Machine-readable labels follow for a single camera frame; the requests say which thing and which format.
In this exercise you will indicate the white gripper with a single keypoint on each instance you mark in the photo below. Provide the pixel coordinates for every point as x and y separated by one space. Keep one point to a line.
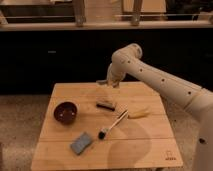
114 76

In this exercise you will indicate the grey towel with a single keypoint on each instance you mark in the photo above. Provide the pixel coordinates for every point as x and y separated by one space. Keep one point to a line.
102 82

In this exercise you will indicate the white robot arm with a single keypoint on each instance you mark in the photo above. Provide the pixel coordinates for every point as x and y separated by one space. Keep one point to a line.
191 97

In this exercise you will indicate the dark purple bowl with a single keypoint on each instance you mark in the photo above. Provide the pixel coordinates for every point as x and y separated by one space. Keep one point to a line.
65 113

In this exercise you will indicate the wooden block brush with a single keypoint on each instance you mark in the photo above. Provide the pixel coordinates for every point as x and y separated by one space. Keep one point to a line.
106 104

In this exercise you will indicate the yellow banana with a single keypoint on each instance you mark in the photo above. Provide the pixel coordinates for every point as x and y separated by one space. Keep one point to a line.
139 113

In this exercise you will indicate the wooden folding table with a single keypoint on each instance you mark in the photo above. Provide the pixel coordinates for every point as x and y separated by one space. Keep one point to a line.
147 142

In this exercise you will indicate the blue sponge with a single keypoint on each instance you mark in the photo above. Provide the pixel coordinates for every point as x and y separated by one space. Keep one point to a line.
81 143

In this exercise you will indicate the brush with light handle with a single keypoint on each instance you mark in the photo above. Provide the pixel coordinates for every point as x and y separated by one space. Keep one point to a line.
103 132

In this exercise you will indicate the wooden shelf rail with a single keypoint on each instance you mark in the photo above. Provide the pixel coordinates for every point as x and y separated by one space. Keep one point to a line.
121 25

